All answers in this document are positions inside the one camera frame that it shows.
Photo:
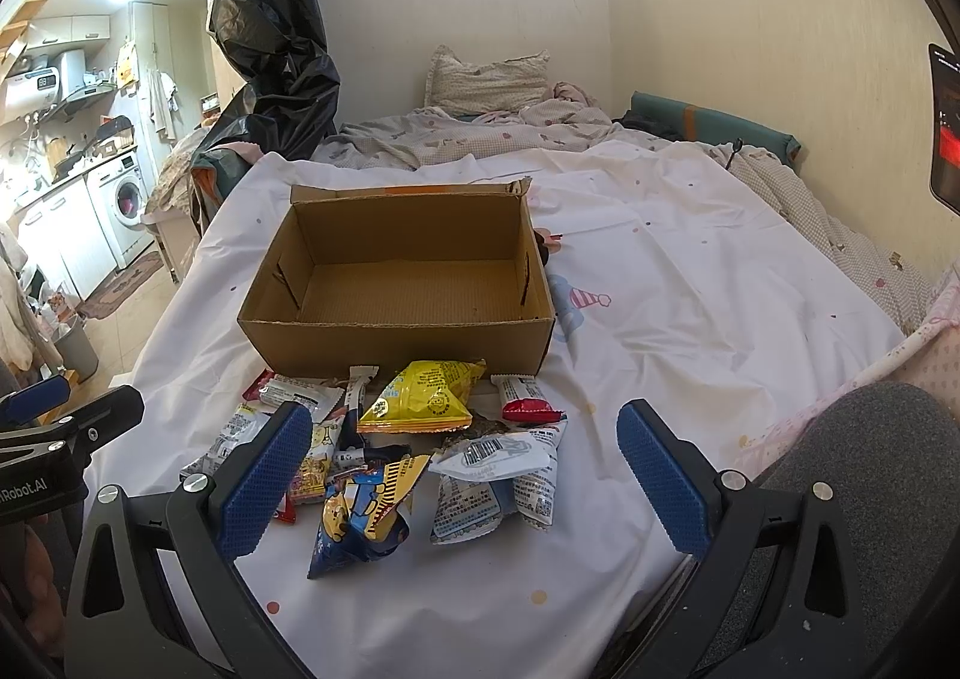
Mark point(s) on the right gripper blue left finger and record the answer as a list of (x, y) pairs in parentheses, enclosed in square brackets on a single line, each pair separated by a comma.
[(123, 620)]

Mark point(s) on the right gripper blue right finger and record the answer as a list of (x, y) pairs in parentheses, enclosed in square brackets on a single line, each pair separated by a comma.
[(773, 591)]

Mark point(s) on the red white snack packet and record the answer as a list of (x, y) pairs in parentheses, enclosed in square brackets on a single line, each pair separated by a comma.
[(273, 390)]

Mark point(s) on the blue yellow cartoon snack bag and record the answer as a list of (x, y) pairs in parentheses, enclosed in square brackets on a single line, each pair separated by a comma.
[(363, 518)]

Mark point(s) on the white navy snack stick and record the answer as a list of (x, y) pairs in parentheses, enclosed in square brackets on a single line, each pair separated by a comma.
[(352, 452)]

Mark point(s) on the red white snack bar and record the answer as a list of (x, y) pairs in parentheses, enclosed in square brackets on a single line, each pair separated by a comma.
[(522, 401)]

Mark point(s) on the white blue chip bag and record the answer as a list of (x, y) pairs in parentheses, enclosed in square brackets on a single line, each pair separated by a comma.
[(466, 511)]

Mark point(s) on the white grey snack pouch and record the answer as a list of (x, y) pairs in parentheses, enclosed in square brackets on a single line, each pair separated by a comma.
[(500, 456)]

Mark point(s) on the person's left hand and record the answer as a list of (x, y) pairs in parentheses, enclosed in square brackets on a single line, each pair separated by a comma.
[(29, 580)]

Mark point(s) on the grey trash bin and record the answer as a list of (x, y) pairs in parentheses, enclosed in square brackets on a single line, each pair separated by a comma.
[(74, 347)]

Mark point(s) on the grey trouser leg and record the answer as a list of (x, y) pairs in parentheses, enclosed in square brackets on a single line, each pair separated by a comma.
[(890, 454)]

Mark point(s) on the white washing machine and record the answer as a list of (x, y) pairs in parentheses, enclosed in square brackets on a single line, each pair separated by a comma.
[(118, 196)]

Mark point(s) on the white printed bed sheet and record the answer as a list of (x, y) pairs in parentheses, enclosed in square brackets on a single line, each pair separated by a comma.
[(610, 274)]

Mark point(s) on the white microwave oven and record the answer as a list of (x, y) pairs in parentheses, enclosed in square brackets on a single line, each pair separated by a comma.
[(33, 90)]

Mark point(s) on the brown cardboard box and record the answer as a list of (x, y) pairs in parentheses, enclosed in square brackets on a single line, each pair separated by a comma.
[(385, 276)]

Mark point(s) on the dark cloth beside box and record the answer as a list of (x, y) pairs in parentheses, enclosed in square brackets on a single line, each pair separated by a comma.
[(543, 246)]

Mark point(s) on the black plastic bag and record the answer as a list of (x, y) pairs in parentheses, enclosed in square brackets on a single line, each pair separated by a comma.
[(290, 94)]

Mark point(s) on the black tablet screen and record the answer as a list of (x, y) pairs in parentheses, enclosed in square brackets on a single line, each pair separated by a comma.
[(945, 161)]

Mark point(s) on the green rolled mat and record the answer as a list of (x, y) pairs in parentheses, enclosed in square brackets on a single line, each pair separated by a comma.
[(683, 122)]

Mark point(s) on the grey patterned blanket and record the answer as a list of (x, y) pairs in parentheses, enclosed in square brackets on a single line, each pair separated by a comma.
[(568, 120)]

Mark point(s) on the beige patterned pillow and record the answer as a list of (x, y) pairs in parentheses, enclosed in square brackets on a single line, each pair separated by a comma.
[(463, 90)]

